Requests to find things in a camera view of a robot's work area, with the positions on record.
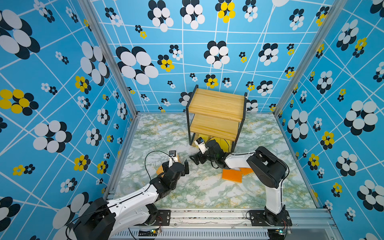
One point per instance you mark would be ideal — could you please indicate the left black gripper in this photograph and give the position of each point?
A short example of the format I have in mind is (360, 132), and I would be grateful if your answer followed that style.
(186, 168)

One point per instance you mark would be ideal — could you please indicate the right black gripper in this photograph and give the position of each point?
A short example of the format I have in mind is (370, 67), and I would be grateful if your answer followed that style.
(200, 155)

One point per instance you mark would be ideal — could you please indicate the yellow sponge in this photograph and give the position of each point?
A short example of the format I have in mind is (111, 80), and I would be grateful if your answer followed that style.
(225, 145)

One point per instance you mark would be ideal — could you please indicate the orange sponge front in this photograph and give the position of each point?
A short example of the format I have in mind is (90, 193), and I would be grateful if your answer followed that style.
(232, 175)

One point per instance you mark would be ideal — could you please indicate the orange sponge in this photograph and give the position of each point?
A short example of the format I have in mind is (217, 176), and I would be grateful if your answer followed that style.
(246, 171)
(232, 175)

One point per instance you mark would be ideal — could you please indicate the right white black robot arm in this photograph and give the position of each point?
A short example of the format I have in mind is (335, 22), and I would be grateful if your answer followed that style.
(268, 168)

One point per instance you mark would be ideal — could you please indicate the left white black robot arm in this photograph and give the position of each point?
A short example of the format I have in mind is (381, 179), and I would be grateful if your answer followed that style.
(103, 219)

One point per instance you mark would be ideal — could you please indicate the tan sponge lower left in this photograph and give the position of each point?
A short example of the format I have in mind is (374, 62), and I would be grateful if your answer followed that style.
(160, 170)

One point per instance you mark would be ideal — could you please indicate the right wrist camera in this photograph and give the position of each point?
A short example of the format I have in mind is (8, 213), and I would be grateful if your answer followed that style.
(200, 142)

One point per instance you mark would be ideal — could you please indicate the wooden three-tier shelf black frame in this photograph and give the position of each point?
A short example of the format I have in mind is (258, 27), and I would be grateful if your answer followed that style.
(216, 114)

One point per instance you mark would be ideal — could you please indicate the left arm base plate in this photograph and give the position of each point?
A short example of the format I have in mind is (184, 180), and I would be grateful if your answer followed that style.
(162, 218)

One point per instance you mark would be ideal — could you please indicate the aluminium front rail frame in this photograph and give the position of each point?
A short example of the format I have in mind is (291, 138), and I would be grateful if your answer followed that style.
(220, 219)

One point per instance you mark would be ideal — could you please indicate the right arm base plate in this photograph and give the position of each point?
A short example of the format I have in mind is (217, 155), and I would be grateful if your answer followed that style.
(264, 218)

